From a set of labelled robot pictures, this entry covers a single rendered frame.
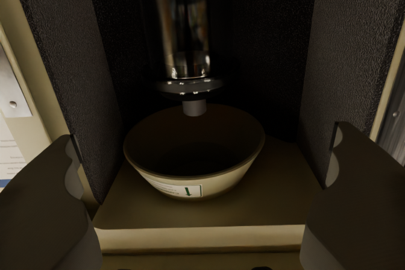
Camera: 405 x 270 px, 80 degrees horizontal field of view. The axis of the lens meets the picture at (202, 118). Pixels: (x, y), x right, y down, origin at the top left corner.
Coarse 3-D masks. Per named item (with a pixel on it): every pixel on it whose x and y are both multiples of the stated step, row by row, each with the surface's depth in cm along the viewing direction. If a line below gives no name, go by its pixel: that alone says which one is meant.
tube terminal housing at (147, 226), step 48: (0, 0) 18; (48, 96) 21; (384, 96) 18; (48, 144) 20; (192, 144) 39; (288, 144) 36; (144, 192) 30; (240, 192) 29; (288, 192) 28; (144, 240) 26; (192, 240) 26; (240, 240) 26; (288, 240) 25
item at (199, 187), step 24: (144, 120) 35; (168, 120) 38; (192, 120) 39; (216, 120) 38; (240, 120) 35; (144, 144) 34; (168, 144) 37; (240, 144) 35; (144, 168) 25; (240, 168) 25; (168, 192) 27; (192, 192) 26; (216, 192) 27
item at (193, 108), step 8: (224, 88) 25; (168, 96) 25; (176, 96) 24; (184, 96) 24; (192, 96) 24; (200, 96) 24; (208, 96) 25; (184, 104) 28; (192, 104) 27; (200, 104) 28; (184, 112) 28; (192, 112) 28; (200, 112) 28
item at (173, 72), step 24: (144, 0) 21; (168, 0) 20; (192, 0) 20; (216, 0) 20; (144, 24) 22; (168, 24) 20; (192, 24) 20; (216, 24) 21; (144, 48) 25; (168, 48) 22; (192, 48) 21; (216, 48) 22; (144, 72) 25; (168, 72) 23; (192, 72) 22; (216, 72) 23
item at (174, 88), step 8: (240, 64) 26; (240, 72) 26; (144, 80) 24; (216, 80) 22; (224, 80) 23; (232, 80) 24; (152, 88) 24; (160, 88) 23; (168, 88) 22; (176, 88) 22; (184, 88) 22; (192, 88) 22; (200, 88) 22; (208, 88) 22
